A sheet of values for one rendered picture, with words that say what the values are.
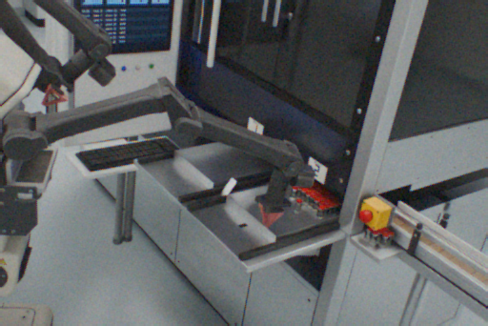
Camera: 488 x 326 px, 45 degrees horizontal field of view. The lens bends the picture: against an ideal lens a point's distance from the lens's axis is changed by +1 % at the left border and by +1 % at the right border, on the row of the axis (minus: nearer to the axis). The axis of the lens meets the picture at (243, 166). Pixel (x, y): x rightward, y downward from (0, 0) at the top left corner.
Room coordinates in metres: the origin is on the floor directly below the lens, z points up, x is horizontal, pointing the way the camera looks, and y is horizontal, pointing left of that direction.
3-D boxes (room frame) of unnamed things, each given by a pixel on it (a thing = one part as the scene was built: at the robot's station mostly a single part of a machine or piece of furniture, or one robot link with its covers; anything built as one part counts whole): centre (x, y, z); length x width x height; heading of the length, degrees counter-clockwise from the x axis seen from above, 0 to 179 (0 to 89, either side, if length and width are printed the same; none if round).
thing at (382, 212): (1.58, -0.43, 0.99); 0.08 x 0.07 x 0.07; 131
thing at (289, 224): (1.70, -0.18, 0.90); 0.34 x 0.26 x 0.04; 131
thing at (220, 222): (1.78, -0.01, 0.87); 0.70 x 0.48 x 0.02; 41
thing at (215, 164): (1.95, 0.05, 0.90); 0.34 x 0.26 x 0.04; 131
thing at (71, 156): (2.10, 0.48, 0.79); 0.45 x 0.28 x 0.03; 131
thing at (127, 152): (2.05, 0.44, 0.82); 0.40 x 0.14 x 0.02; 130
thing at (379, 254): (1.60, -0.47, 0.87); 0.14 x 0.13 x 0.02; 131
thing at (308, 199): (1.75, -0.24, 0.90); 0.18 x 0.02 x 0.05; 41
